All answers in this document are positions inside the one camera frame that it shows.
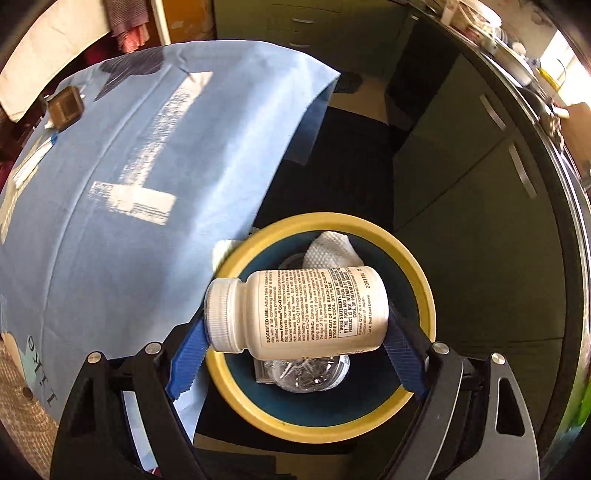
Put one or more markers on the red striped cloth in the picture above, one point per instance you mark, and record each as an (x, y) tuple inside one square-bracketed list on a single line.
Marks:
[(131, 27)]

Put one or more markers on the white pill bottle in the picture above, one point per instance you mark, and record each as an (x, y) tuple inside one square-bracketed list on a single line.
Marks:
[(300, 309)]

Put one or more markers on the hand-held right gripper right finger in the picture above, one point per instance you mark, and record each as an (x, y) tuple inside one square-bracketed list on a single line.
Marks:
[(404, 357)]

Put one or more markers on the small brown ribbed box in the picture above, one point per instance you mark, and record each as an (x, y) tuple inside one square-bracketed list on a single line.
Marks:
[(64, 108)]

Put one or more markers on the blue printed tablecloth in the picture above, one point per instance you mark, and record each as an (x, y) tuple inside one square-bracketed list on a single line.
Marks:
[(138, 277)]

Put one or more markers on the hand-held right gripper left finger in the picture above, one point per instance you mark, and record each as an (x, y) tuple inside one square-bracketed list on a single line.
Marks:
[(187, 364)]

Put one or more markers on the small dark floor mat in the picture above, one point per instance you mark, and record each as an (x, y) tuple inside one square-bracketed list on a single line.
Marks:
[(349, 83)]

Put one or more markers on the green base cabinets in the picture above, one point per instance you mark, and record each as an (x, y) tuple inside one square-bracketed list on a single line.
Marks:
[(443, 184)]

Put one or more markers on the yellow rimmed dark bin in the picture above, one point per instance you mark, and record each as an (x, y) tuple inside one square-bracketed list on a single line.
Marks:
[(318, 408)]

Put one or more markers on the crushed clear plastic bottle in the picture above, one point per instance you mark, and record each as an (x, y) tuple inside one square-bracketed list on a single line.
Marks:
[(304, 374)]

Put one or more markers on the textured white paper towel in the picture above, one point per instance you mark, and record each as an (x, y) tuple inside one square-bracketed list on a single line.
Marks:
[(332, 251)]

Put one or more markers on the orange wooden door frame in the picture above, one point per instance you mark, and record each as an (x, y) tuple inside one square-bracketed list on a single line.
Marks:
[(184, 18)]

